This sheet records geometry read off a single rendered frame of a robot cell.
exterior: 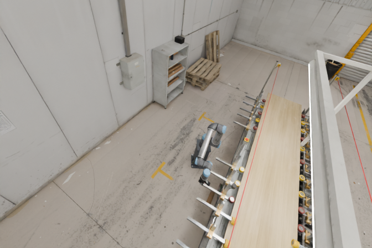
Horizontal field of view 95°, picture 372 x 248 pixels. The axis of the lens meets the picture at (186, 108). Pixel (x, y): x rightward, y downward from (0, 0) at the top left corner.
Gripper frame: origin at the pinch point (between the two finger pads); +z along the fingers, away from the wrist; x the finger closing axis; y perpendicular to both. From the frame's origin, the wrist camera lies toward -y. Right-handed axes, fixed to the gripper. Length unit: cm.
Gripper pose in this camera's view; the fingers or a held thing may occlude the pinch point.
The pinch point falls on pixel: (202, 184)
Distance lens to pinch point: 266.4
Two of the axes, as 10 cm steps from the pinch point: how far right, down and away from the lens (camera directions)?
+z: -1.3, 7.2, 6.8
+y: -8.6, -4.2, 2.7
